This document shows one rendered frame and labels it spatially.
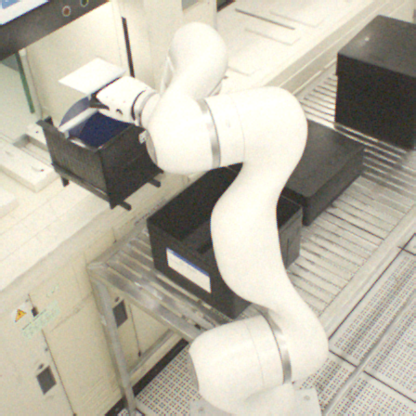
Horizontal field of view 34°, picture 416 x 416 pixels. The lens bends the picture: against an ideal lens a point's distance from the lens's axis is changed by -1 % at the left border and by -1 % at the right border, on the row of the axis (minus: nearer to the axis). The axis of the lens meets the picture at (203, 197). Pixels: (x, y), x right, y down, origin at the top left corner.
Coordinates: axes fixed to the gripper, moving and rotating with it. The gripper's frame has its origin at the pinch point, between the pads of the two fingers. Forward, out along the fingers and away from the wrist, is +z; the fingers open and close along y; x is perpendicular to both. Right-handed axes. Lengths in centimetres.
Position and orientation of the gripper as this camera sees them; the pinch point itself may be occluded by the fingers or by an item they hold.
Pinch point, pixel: (96, 84)
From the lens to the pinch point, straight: 156.2
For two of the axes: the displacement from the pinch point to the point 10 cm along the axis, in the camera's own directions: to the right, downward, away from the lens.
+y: 6.5, -5.4, 5.4
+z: -7.6, -4.0, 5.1
